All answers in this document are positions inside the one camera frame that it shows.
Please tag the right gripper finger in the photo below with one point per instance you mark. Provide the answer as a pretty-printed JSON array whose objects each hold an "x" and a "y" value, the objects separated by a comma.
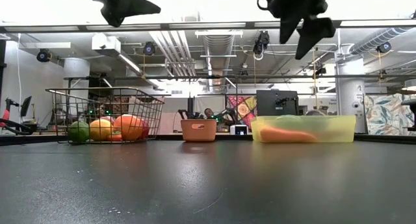
[
  {"x": 287, "y": 27},
  {"x": 315, "y": 30}
]

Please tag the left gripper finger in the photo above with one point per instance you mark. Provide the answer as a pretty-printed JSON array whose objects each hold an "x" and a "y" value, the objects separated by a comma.
[{"x": 123, "y": 8}]

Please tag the large orange carrot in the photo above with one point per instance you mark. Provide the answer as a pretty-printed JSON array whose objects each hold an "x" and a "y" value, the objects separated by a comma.
[{"x": 286, "y": 135}]

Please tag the pink red peach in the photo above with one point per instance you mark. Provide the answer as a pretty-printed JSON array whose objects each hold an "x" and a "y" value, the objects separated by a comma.
[{"x": 107, "y": 118}]

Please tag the orange fruit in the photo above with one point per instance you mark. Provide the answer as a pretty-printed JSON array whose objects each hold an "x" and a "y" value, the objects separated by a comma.
[{"x": 130, "y": 126}]

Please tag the green lime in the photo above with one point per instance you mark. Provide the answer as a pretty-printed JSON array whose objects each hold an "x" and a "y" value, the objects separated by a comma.
[{"x": 79, "y": 132}]

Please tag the black monitor panel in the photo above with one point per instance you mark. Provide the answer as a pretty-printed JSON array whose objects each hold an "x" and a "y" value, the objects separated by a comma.
[{"x": 276, "y": 102}]

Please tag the white column with signs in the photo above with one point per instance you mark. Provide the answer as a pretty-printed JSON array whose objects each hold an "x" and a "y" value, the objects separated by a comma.
[{"x": 351, "y": 97}]

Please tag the plain white column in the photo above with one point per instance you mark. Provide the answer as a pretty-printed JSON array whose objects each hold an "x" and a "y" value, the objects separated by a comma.
[{"x": 76, "y": 68}]

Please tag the colourful quilt tapestry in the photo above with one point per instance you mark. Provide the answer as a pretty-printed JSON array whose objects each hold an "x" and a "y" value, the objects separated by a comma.
[{"x": 243, "y": 107}]

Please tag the translucent yellow-green plastic bin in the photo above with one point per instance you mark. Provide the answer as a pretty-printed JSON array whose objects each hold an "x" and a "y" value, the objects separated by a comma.
[{"x": 334, "y": 130}]

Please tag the leaf print tapestry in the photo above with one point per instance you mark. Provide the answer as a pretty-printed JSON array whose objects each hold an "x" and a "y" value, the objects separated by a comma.
[{"x": 383, "y": 113}]

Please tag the small white device with screen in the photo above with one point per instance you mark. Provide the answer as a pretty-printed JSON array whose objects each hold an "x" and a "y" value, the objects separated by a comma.
[{"x": 239, "y": 130}]

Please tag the person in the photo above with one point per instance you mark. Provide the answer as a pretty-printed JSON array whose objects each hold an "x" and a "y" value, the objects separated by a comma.
[{"x": 211, "y": 113}]

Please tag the dark chair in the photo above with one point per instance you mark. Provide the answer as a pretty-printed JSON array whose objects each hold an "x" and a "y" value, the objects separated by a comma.
[{"x": 410, "y": 102}]

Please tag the black background robot stand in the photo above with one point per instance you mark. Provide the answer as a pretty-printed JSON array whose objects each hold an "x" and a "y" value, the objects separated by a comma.
[{"x": 191, "y": 108}]

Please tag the yellow lemon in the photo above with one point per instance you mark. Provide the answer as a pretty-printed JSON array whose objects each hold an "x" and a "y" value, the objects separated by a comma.
[{"x": 99, "y": 128}]

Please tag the black computer monitor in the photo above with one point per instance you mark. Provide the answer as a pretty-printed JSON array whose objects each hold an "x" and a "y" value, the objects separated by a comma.
[{"x": 26, "y": 105}]

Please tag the small orange plastic bin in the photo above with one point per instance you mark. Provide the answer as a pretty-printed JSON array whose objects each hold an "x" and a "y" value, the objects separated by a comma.
[{"x": 198, "y": 133}]

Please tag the red black office chair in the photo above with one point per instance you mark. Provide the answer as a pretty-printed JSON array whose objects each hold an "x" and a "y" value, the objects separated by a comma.
[{"x": 5, "y": 115}]

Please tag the black hanging camera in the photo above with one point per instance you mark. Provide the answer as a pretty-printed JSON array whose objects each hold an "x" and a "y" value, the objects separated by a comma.
[{"x": 261, "y": 42}]

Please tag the black round ceiling camera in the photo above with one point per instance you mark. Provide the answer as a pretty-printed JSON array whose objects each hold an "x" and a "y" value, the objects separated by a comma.
[
  {"x": 384, "y": 47},
  {"x": 43, "y": 55},
  {"x": 149, "y": 48}
]

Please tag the black horizontal rail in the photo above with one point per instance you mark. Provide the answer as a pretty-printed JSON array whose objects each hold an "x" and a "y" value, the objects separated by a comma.
[{"x": 260, "y": 76}]

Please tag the overhead frame beam with lights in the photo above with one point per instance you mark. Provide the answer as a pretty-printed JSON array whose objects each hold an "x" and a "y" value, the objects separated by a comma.
[{"x": 195, "y": 26}]

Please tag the silver flexible air duct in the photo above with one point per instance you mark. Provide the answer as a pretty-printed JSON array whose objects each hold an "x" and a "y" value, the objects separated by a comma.
[{"x": 377, "y": 39}]

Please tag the silver ribbed air duct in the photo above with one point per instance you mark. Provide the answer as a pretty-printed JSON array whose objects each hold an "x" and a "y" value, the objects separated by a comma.
[{"x": 217, "y": 55}]

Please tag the black vertical post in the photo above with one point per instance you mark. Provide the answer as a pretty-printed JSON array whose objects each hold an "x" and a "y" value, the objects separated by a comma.
[{"x": 2, "y": 68}]

